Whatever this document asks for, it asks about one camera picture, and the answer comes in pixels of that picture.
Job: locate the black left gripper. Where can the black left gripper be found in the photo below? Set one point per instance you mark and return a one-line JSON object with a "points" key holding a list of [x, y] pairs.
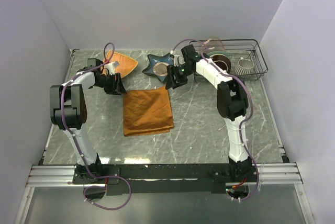
{"points": [[116, 88]]}

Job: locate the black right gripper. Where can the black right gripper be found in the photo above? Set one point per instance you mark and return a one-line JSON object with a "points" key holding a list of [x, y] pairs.
{"points": [[178, 81]]}

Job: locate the orange cloth napkin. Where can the orange cloth napkin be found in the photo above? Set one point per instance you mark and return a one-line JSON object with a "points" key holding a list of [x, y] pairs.
{"points": [[147, 112]]}

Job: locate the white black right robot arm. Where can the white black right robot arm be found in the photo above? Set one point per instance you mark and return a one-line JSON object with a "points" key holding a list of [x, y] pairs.
{"points": [[232, 104]]}

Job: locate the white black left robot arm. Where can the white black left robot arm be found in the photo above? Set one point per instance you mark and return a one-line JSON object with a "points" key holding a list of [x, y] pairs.
{"points": [[68, 111]]}

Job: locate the blue star-shaped dish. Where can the blue star-shaped dish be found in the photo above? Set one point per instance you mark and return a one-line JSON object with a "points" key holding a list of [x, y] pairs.
{"points": [[158, 66]]}

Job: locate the orange woven triangular tray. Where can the orange woven triangular tray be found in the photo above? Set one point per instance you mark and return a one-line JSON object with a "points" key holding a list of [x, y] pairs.
{"points": [[126, 64]]}

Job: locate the stacked ceramic plates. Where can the stacked ceramic plates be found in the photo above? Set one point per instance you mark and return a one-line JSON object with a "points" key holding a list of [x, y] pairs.
{"points": [[220, 58]]}

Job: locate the clear glass jar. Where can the clear glass jar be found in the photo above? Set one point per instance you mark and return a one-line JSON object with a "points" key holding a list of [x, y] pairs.
{"points": [[213, 44]]}

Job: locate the striped ceramic mug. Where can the striped ceramic mug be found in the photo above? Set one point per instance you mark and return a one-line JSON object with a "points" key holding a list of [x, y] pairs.
{"points": [[244, 67]]}

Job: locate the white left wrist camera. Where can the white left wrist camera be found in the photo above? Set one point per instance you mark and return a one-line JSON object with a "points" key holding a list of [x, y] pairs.
{"points": [[110, 68]]}

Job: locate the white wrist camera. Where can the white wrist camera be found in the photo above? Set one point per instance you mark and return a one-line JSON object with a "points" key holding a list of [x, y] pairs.
{"points": [[110, 68], [178, 60]]}

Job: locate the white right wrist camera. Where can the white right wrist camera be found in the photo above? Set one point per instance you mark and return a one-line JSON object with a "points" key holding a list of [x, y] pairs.
{"points": [[178, 60]]}

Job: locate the black wire dish rack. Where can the black wire dish rack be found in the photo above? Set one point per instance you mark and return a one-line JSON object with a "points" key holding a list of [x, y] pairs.
{"points": [[242, 48]]}

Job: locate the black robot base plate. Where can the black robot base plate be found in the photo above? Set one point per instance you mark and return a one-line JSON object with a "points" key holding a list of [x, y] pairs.
{"points": [[165, 178]]}

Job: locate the aluminium frame rail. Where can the aluminium frame rail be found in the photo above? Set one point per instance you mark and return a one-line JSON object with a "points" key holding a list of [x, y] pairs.
{"points": [[62, 175]]}

